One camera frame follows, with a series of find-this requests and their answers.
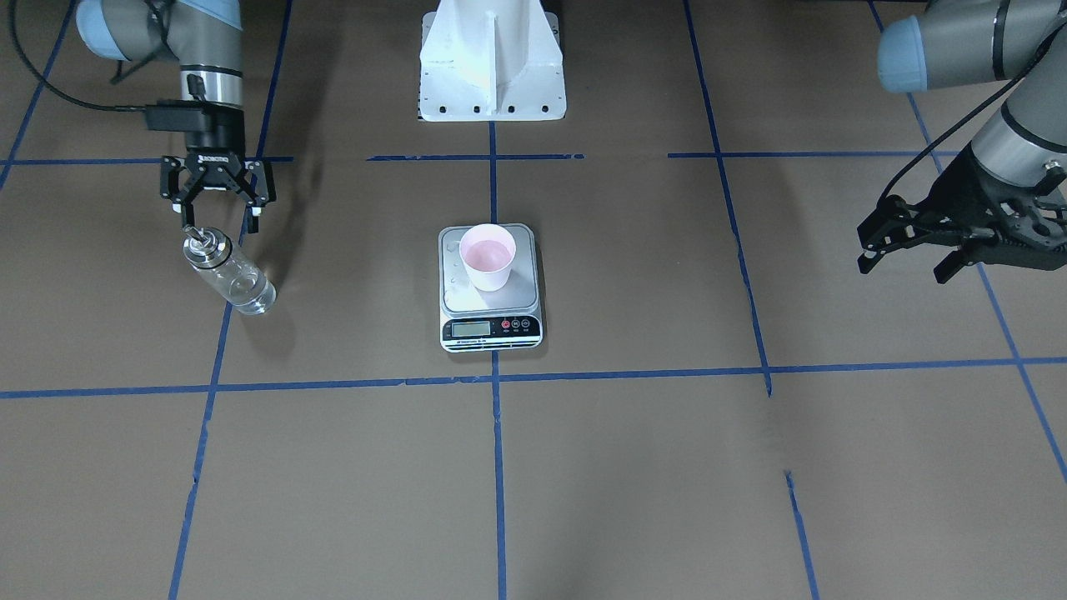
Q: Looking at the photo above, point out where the digital kitchen scale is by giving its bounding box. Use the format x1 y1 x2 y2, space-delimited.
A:
437 223 544 353

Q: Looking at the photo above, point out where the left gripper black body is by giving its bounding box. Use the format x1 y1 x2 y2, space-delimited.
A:
893 149 1064 271

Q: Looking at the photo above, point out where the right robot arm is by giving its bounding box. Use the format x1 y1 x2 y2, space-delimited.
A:
75 1 277 234

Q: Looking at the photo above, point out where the clear glass sauce bottle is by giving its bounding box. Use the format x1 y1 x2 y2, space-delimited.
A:
184 225 277 315

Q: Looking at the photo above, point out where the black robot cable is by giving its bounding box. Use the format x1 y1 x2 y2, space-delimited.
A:
7 0 184 113

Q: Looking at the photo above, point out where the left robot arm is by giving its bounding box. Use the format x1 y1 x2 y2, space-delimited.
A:
857 1 1066 283

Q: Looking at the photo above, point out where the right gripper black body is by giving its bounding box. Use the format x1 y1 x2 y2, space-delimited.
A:
160 107 277 207

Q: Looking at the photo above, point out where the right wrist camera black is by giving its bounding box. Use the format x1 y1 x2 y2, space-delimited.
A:
144 100 218 133

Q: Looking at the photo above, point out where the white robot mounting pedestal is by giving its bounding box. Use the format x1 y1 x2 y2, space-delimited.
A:
417 1 568 123

